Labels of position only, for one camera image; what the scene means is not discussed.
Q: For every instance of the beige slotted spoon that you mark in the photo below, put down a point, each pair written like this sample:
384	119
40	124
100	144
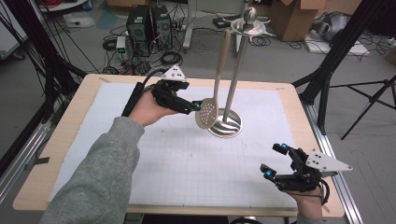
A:
221	62

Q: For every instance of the large cardboard box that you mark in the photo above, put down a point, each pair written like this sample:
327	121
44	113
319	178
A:
292	21

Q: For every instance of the person's right hand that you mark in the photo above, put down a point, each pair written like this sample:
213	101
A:
309	203

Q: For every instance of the grey crumpled bag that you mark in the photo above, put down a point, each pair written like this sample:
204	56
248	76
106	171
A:
334	25

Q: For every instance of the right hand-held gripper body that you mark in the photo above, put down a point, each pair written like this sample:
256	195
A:
303	180

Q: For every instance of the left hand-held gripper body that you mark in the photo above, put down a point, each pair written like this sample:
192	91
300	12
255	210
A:
169	93

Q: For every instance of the person's left hand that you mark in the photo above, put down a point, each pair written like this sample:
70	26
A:
146	109

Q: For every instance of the black flat box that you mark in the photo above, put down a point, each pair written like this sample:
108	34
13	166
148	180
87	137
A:
221	22

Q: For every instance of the black computer tower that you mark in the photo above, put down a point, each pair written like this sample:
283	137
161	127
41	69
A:
138	28
162	26

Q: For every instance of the black metal frame post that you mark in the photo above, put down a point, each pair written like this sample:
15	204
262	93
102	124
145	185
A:
28	25
342	46

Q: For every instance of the round white table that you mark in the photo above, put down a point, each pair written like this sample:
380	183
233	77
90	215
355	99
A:
65	5

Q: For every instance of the aluminium frame rail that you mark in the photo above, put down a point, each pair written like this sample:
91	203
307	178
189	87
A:
21	155
339	174

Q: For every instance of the black tripod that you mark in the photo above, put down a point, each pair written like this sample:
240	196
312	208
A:
372	99

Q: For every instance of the metal utensil stand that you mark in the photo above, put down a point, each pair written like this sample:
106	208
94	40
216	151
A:
232	93

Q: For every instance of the white power box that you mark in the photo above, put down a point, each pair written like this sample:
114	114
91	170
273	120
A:
121	46

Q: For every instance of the white foam board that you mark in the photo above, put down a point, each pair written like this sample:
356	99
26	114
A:
355	48

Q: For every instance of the white grid mat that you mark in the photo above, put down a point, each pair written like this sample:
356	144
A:
186	161

